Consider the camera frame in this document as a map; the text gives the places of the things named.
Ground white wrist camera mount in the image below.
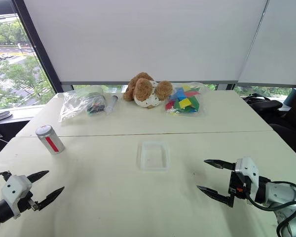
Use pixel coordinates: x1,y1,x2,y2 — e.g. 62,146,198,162
234,157,260,196
1,174,33,219

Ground narrow white roller blind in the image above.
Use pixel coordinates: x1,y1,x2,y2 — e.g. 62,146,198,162
237,0,296,87

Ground black window frame post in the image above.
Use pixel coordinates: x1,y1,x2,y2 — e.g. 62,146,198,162
11,0,64,94

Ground black backpack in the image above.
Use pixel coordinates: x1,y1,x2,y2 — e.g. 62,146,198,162
241,93,283,118

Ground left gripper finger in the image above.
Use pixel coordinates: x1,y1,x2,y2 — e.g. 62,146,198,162
37,186,65,211
27,170,50,184

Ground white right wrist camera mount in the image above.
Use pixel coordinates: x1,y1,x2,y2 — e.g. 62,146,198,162
234,157,260,196

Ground bag of coloured blocks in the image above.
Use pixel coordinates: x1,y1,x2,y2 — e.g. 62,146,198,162
164,81,208,117

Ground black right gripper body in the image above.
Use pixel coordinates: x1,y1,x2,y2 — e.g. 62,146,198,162
227,170,253,200

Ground brown plush bear toy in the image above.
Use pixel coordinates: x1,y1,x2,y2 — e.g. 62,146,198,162
123,72,174,110

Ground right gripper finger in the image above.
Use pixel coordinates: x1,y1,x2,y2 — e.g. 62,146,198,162
203,159,237,171
196,185,235,208

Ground black office chair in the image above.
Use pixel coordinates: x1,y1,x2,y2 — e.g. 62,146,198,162
267,108,296,164

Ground silver can red label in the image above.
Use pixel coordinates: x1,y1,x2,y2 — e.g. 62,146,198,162
35,125,66,156

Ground large white roller blind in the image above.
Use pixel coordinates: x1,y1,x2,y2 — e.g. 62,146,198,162
23,0,269,86

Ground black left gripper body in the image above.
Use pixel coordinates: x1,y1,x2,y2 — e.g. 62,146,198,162
16,190,42,213

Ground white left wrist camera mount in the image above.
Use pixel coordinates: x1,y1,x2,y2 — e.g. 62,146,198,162
1,174,33,219

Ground clear crumpled plastic bag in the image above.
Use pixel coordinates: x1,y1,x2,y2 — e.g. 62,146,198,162
58,86,107,123

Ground black slippers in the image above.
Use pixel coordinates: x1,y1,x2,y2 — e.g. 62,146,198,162
0,110,13,122

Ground clear plastic tray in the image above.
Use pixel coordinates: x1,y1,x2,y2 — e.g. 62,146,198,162
137,140,171,172

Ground clear jar with pale lid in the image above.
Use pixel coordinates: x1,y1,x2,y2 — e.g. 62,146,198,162
85,85,107,116

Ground silver bottle cap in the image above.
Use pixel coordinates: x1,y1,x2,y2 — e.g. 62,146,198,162
35,125,55,138

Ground dark teal cylinder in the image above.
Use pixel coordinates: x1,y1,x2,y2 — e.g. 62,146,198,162
284,87,296,111

